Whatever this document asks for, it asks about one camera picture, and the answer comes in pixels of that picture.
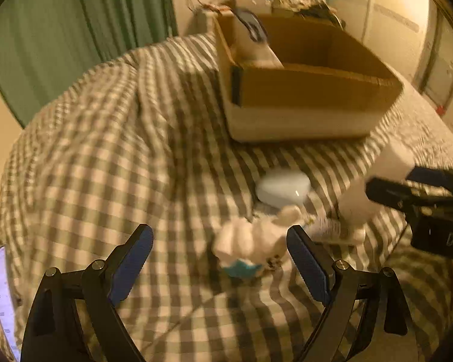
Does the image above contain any black and white item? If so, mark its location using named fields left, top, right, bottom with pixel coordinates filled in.
left=237, top=8, right=269, bottom=44

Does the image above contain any smartphone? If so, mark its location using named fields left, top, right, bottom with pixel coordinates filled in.
left=0, top=245, right=22, bottom=362

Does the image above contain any white plush toy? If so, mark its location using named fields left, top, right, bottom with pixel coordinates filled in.
left=212, top=205, right=303, bottom=278

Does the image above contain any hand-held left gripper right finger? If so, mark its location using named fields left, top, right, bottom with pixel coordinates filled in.
left=286, top=225, right=409, bottom=362

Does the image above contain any white bottle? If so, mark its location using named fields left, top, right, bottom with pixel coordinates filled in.
left=338, top=138, right=414, bottom=244

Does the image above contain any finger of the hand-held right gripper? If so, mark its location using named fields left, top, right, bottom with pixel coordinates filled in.
left=406, top=166, right=453, bottom=193
left=365, top=176, right=431, bottom=212

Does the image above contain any cardboard box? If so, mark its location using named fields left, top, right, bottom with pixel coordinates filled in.
left=212, top=11, right=404, bottom=143

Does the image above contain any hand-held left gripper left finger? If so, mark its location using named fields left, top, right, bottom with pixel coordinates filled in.
left=20, top=224, right=154, bottom=362

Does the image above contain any green curtain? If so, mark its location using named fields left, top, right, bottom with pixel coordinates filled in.
left=0, top=0, right=179, bottom=129

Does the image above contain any checkered bed sheet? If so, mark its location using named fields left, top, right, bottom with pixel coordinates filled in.
left=0, top=32, right=453, bottom=362

